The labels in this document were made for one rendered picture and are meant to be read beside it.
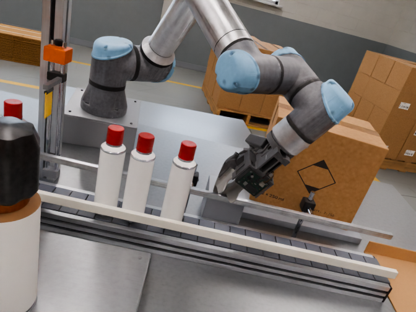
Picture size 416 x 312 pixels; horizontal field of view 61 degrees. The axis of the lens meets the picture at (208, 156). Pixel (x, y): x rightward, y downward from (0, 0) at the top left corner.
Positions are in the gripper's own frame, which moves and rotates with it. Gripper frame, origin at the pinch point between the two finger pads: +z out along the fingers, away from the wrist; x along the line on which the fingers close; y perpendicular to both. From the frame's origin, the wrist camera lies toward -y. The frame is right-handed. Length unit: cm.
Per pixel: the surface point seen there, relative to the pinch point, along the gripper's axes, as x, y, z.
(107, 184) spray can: -21.7, 8.5, 10.1
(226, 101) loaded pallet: 71, -320, 89
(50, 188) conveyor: -30.0, 3.9, 24.7
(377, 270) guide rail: 36.1, 9.7, -14.9
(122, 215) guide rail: -15.1, 10.6, 12.9
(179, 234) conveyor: -2.6, 9.8, 9.1
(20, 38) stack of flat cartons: -154, -342, 205
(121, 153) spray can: -23.7, 6.7, 2.9
